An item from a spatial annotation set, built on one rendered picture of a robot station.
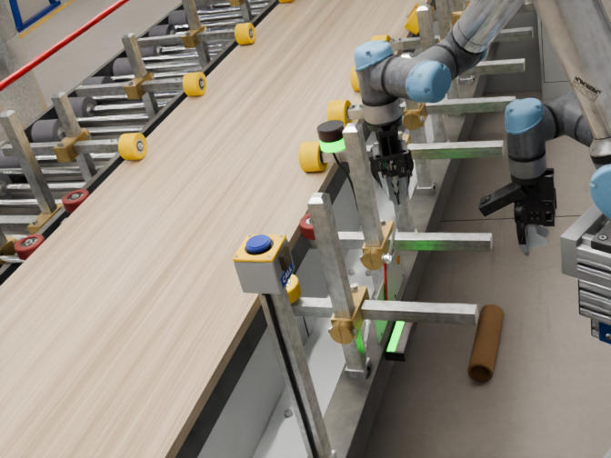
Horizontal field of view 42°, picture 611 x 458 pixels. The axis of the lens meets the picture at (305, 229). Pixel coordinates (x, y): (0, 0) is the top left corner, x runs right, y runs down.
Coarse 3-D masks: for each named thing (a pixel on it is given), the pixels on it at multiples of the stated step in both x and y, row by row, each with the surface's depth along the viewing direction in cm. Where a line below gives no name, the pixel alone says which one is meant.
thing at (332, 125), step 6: (336, 120) 171; (318, 126) 170; (324, 126) 169; (330, 126) 169; (336, 126) 168; (324, 132) 167; (342, 138) 168; (342, 150) 170; (336, 162) 173; (342, 168) 174; (348, 174) 174; (354, 192) 176
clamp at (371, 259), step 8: (392, 224) 188; (384, 232) 186; (392, 232) 188; (384, 240) 183; (368, 248) 181; (376, 248) 181; (384, 248) 181; (360, 256) 182; (368, 256) 180; (376, 256) 179; (368, 264) 182; (376, 264) 181
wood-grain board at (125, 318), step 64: (320, 0) 342; (384, 0) 323; (256, 64) 292; (320, 64) 278; (192, 128) 254; (256, 128) 243; (128, 192) 225; (192, 192) 217; (256, 192) 209; (320, 192) 204; (64, 256) 202; (128, 256) 195; (192, 256) 189; (0, 320) 183; (64, 320) 177; (128, 320) 172; (192, 320) 167; (0, 384) 163; (64, 384) 158; (128, 384) 154; (192, 384) 150; (0, 448) 147; (64, 448) 143; (128, 448) 140
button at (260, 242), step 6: (258, 234) 127; (264, 234) 126; (252, 240) 126; (258, 240) 125; (264, 240) 125; (270, 240) 125; (246, 246) 125; (252, 246) 124; (258, 246) 124; (264, 246) 124
